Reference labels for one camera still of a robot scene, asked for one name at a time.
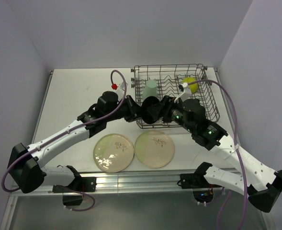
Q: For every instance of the cream plate with branch, left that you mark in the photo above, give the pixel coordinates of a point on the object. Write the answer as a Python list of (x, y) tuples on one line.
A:
[(113, 153)]

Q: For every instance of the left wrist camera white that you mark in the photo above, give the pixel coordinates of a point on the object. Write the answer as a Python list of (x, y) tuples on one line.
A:
[(121, 90)]

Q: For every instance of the pale green plastic cup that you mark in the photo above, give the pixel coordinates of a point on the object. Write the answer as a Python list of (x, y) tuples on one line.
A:
[(150, 89)]

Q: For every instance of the grey wire dish rack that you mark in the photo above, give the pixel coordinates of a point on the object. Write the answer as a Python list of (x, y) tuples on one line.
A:
[(169, 77)]

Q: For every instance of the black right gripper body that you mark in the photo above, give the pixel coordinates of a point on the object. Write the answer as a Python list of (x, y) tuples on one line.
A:
[(176, 116)]

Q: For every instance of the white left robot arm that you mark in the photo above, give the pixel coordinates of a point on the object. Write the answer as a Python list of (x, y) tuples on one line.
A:
[(27, 165)]

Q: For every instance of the black bowl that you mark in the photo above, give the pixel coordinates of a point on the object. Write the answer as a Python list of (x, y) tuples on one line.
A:
[(146, 105)]

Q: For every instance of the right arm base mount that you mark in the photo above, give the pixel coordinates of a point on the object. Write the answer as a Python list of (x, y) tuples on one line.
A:
[(203, 192)]

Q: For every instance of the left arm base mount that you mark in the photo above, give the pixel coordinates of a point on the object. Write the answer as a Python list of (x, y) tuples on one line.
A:
[(82, 184)]

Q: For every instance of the aluminium rail frame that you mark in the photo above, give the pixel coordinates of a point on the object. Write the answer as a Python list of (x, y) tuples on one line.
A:
[(136, 182)]

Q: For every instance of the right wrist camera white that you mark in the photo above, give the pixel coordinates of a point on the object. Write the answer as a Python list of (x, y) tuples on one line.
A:
[(185, 93)]

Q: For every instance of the cream plate with branch, right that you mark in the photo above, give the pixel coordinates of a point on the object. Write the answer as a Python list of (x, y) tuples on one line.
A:
[(154, 149)]

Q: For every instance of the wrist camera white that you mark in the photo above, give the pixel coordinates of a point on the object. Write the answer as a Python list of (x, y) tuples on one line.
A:
[(185, 93), (121, 90)]

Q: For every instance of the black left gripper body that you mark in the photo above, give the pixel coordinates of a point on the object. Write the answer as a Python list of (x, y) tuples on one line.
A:
[(120, 113)]

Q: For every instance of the cream plate with branch, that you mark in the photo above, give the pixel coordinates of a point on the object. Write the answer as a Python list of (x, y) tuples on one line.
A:
[(154, 149), (113, 153)]

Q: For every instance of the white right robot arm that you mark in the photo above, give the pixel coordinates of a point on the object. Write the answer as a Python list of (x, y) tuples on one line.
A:
[(261, 184)]

